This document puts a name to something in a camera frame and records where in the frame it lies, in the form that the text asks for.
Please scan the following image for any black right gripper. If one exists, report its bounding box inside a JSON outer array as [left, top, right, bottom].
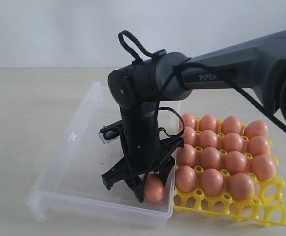
[[101, 102, 184, 203]]

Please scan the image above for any brown egg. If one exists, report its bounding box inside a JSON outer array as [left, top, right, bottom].
[[250, 154, 276, 181], [144, 174, 165, 203], [227, 173, 255, 201], [175, 165, 197, 193], [199, 114, 218, 133], [200, 168, 224, 197], [244, 120, 268, 139], [176, 144, 197, 168], [247, 136, 271, 157], [182, 113, 197, 130], [182, 126, 197, 147], [224, 151, 248, 175], [221, 116, 242, 135], [200, 147, 222, 170], [223, 133, 244, 152], [199, 130, 220, 149]]

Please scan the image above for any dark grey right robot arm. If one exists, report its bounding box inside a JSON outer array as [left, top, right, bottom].
[[100, 30, 286, 202]]

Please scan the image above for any clear plastic bin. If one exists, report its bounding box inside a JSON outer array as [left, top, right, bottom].
[[26, 81, 174, 227]]

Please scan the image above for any yellow plastic egg tray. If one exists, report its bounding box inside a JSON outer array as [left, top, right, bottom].
[[173, 117, 286, 227]]

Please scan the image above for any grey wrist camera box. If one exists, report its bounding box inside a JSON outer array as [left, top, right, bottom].
[[98, 120, 123, 144]]

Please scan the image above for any black cable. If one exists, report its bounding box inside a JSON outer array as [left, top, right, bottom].
[[118, 30, 286, 197]]

